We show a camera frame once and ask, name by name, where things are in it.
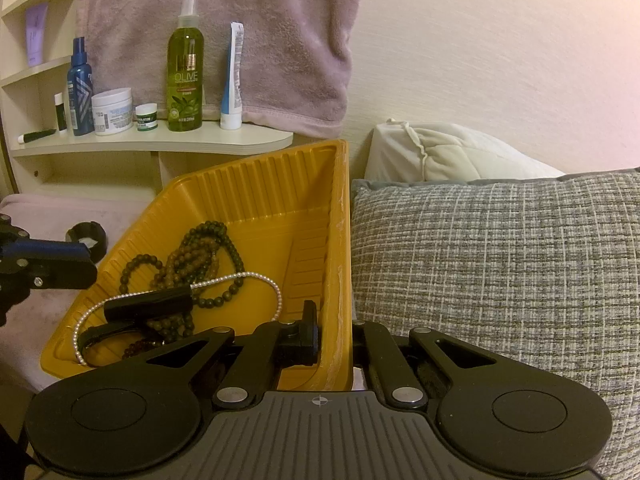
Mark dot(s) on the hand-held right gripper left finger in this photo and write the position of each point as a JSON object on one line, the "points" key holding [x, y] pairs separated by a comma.
{"points": [[310, 332]]}

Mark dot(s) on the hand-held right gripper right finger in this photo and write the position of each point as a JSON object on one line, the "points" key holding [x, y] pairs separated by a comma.
{"points": [[370, 345]]}

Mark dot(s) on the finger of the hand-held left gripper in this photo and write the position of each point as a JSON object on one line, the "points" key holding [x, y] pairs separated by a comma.
{"points": [[60, 275], [35, 248]]}

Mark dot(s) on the black cuff bangle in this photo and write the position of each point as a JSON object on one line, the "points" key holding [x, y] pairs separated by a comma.
{"points": [[97, 240]]}

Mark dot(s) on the yellow plastic tray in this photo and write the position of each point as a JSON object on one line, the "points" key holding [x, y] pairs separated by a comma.
{"points": [[260, 190]]}

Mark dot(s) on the pink fleece blanket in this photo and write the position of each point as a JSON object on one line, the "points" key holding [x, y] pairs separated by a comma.
{"points": [[40, 340]]}

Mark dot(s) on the grey checked pillow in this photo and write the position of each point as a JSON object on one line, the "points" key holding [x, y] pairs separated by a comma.
{"points": [[500, 270]]}

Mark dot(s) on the cream wooden shelf unit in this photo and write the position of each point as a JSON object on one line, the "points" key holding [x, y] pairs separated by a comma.
{"points": [[150, 142]]}

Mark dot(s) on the white cream jar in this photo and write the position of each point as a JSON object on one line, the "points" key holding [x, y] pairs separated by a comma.
{"points": [[112, 110]]}

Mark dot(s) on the blue spray bottle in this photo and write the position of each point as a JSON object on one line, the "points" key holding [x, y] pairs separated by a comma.
{"points": [[80, 95]]}

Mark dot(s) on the small green-label jar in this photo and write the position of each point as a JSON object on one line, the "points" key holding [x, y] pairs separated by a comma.
{"points": [[146, 119]]}

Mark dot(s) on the white pillow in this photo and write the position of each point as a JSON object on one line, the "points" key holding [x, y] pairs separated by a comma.
{"points": [[450, 155]]}

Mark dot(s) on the purple tube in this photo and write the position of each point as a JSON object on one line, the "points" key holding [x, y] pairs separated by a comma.
{"points": [[36, 35]]}

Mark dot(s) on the green oil spray bottle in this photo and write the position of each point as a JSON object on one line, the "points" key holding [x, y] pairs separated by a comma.
{"points": [[185, 80]]}

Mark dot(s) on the blue and white tube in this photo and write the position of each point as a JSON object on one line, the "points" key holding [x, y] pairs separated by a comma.
{"points": [[232, 80]]}

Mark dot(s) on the hanging pink towel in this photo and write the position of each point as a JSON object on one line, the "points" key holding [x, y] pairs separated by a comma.
{"points": [[280, 35]]}

